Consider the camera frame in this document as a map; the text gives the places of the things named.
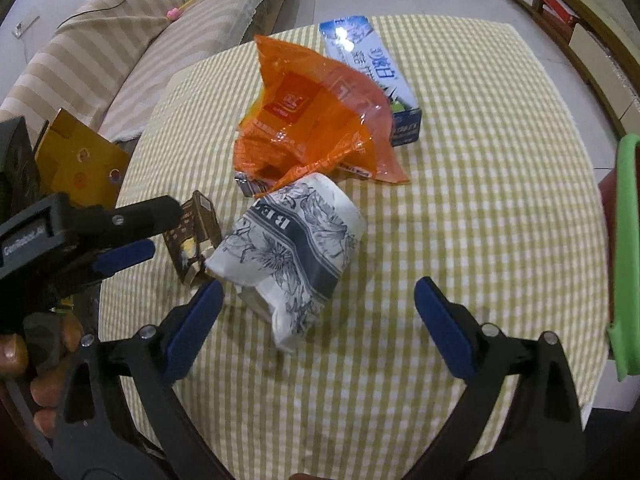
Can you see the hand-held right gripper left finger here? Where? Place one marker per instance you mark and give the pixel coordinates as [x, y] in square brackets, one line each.
[195, 330]

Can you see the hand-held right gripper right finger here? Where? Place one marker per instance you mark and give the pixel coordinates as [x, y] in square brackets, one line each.
[445, 330]

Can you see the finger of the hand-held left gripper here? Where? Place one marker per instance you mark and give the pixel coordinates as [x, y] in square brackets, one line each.
[145, 215]
[125, 255]

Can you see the small brown carton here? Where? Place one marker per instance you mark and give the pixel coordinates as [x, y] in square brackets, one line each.
[197, 240]

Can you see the white floral paper bag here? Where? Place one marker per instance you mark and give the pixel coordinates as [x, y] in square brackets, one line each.
[290, 260]

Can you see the red bin with green rim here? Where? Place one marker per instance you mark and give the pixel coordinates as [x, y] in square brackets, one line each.
[627, 260]

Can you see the person's left hand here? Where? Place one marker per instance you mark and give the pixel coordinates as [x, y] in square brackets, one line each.
[12, 355]

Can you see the brown cardboard box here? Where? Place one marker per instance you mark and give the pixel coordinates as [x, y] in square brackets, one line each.
[80, 160]

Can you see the small silver packet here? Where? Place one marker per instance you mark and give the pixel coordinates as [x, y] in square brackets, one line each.
[246, 184]

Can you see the beige striped sofa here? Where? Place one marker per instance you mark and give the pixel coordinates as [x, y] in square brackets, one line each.
[100, 60]

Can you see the orange plastic bag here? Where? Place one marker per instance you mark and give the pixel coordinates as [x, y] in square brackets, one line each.
[310, 110]

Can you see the blue milk carton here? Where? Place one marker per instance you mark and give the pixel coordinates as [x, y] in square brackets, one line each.
[370, 60]

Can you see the white cardboard box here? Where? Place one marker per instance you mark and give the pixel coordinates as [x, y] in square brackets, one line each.
[600, 60]

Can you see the red box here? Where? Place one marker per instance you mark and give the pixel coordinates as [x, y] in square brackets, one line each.
[557, 2]

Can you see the wooden shelf unit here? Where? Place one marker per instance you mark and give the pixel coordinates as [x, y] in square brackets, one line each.
[595, 10]

